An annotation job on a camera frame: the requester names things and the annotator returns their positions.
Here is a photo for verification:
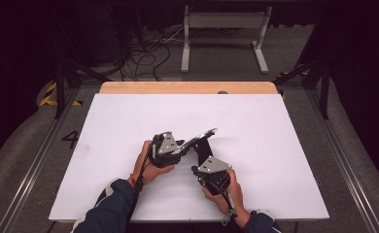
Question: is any person's left hand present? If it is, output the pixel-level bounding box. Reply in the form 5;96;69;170
129;140;176;186

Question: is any left hand-held gripper cable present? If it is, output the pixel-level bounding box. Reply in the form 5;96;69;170
125;142;155;224

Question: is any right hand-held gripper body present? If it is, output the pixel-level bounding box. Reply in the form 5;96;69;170
190;154;234;196

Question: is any white metal stand frame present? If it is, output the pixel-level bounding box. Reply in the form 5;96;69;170
180;5;273;75

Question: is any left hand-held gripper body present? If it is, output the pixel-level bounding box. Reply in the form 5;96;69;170
148;130;188;169

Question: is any aluminium floor rail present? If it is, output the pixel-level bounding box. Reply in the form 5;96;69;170
305;86;379;233
0;86;84;233

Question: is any hand-held gripper cable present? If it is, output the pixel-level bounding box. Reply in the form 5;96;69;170
210;181;238;227
125;142;155;224

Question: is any black metal stand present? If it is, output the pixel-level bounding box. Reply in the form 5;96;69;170
52;52;112;119
274;30;332;120

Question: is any person's right hand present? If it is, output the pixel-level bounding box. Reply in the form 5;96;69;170
201;168;246;217

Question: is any white table cover sheet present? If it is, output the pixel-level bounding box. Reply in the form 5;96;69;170
49;93;330;223

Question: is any tangle of black floor cables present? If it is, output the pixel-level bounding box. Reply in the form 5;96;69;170
118;23;187;83

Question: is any wooden table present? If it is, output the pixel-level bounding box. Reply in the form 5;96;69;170
98;81;279;95

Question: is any yellow black floor tape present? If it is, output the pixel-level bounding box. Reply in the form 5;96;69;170
39;82;84;108

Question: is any right hand-held gripper cable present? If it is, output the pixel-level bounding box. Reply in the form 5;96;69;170
210;181;238;227

